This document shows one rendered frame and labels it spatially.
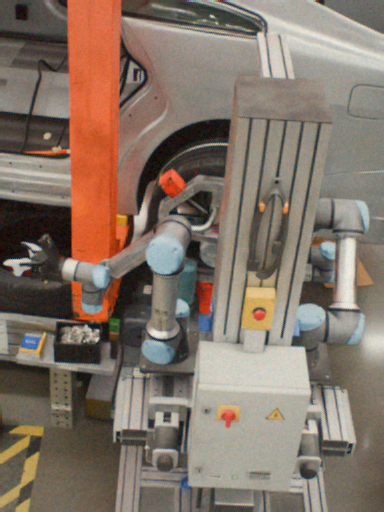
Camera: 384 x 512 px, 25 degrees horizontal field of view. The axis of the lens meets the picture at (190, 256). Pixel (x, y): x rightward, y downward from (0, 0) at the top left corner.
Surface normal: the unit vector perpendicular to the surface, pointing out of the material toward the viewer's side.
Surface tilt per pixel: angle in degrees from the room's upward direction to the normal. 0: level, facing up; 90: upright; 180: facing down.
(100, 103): 90
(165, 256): 82
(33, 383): 0
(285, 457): 90
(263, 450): 90
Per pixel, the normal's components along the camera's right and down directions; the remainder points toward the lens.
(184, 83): -0.11, 0.60
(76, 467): 0.07, -0.79
